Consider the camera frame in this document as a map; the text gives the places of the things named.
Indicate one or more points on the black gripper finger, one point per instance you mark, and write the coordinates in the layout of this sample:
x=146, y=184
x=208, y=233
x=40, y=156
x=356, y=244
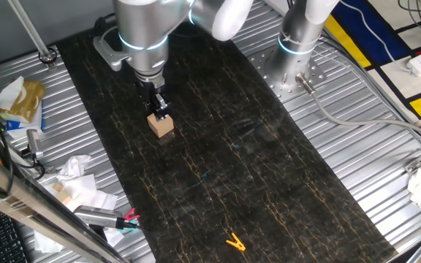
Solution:
x=162, y=109
x=150, y=107

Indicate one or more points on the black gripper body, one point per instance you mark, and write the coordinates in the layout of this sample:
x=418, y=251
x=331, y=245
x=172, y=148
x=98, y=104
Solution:
x=152, y=91

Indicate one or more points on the light wooden cube block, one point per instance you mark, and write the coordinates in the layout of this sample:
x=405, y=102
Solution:
x=161, y=128

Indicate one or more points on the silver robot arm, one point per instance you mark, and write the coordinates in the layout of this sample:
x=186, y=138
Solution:
x=141, y=25

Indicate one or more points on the tiny wooden block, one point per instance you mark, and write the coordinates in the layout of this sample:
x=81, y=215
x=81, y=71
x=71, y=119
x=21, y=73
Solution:
x=58, y=187

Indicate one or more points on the small wooden block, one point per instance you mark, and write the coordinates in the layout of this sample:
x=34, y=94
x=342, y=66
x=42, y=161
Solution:
x=64, y=198

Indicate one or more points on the colour block pattern cloth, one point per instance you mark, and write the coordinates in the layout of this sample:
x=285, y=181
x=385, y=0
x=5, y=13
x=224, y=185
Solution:
x=371, y=40

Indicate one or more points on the black marble pattern mat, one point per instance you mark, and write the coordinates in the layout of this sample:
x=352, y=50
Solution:
x=232, y=164

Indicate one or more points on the crumpled white tissue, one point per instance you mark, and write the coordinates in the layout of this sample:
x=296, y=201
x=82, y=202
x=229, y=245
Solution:
x=73, y=166

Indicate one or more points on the white paper sheet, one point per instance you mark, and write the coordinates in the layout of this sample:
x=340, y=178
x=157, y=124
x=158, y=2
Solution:
x=86, y=193

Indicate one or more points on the red clip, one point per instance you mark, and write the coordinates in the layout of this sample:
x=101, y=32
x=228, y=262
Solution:
x=130, y=215

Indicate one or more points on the teal clip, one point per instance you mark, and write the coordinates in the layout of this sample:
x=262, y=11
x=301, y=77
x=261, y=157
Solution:
x=134, y=218

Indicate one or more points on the blue and white tissue pack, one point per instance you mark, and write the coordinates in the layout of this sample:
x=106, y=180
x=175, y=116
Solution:
x=20, y=126

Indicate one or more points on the aluminium pole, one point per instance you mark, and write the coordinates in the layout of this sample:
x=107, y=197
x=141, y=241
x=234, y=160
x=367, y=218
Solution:
x=31, y=34

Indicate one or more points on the white tissue sheet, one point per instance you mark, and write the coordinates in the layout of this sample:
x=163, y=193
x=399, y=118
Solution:
x=9, y=95

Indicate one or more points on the yellow clothespin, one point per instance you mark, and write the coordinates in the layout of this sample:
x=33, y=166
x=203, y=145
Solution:
x=237, y=244

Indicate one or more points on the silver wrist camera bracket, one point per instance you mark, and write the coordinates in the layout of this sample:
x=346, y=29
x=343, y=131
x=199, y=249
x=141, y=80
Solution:
x=108, y=55

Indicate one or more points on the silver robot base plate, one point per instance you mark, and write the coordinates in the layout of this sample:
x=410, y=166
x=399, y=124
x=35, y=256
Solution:
x=261, y=64

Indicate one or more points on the small silver camera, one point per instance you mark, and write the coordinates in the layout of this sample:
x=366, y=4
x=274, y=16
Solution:
x=34, y=142

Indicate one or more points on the aluminium frame beam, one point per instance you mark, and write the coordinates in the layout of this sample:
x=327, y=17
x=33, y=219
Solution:
x=13, y=197

